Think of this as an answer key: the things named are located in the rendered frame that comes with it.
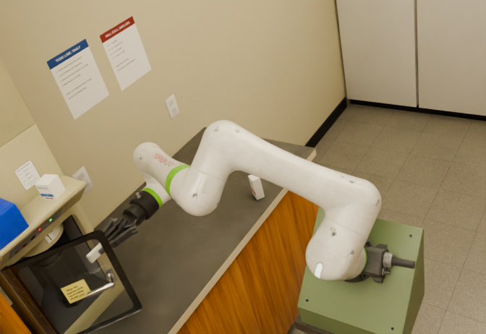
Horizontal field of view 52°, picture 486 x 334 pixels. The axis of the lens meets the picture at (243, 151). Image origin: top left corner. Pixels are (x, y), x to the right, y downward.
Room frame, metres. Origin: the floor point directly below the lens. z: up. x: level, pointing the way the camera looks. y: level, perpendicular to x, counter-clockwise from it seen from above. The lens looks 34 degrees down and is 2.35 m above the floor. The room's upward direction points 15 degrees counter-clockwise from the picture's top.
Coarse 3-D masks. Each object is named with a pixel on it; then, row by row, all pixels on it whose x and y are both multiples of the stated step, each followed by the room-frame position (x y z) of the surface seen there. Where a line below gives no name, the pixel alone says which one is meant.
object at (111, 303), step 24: (72, 240) 1.19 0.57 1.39; (96, 240) 1.20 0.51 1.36; (24, 264) 1.15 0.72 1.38; (48, 264) 1.16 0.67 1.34; (72, 264) 1.18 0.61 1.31; (96, 264) 1.19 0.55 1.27; (120, 264) 1.21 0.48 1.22; (48, 288) 1.15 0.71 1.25; (120, 288) 1.19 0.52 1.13; (48, 312) 1.15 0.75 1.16; (72, 312) 1.16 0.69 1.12; (96, 312) 1.17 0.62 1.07; (120, 312) 1.19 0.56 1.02
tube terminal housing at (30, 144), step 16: (32, 128) 1.36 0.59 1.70; (16, 144) 1.32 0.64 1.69; (32, 144) 1.35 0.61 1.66; (0, 160) 1.27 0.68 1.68; (16, 160) 1.30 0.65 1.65; (32, 160) 1.33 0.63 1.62; (48, 160) 1.36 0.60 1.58; (0, 176) 1.25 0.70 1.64; (16, 176) 1.28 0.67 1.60; (0, 192) 1.23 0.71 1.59; (16, 192) 1.26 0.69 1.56; (32, 192) 1.29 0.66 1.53; (80, 208) 1.37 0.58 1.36; (80, 224) 1.38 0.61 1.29; (16, 256) 1.19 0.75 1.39; (0, 272) 1.14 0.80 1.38; (16, 304) 1.20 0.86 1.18; (32, 320) 1.17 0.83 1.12
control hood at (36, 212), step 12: (72, 180) 1.33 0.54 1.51; (72, 192) 1.26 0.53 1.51; (36, 204) 1.25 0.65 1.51; (48, 204) 1.23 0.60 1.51; (60, 204) 1.22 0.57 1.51; (72, 204) 1.32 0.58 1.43; (24, 216) 1.21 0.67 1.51; (36, 216) 1.19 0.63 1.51; (48, 216) 1.19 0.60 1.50; (36, 228) 1.17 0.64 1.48; (12, 240) 1.11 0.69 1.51; (0, 252) 1.07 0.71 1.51; (0, 264) 1.11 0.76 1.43
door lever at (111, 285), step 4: (108, 276) 1.19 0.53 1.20; (112, 276) 1.19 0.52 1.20; (112, 280) 1.17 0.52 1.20; (108, 284) 1.15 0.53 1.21; (112, 284) 1.15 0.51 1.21; (96, 288) 1.14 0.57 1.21; (100, 288) 1.14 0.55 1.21; (104, 288) 1.14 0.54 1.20; (108, 288) 1.14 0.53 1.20; (88, 292) 1.14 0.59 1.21; (92, 292) 1.13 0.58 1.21; (96, 292) 1.13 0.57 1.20; (100, 292) 1.14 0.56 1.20; (88, 296) 1.13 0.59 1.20
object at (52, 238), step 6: (54, 228) 1.33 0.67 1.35; (60, 228) 1.34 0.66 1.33; (48, 234) 1.30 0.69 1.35; (54, 234) 1.31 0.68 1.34; (60, 234) 1.32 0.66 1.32; (42, 240) 1.28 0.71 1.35; (48, 240) 1.29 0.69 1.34; (54, 240) 1.29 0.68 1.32; (36, 246) 1.27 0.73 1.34; (42, 246) 1.27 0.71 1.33; (48, 246) 1.27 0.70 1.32; (30, 252) 1.26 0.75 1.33; (36, 252) 1.26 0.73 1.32
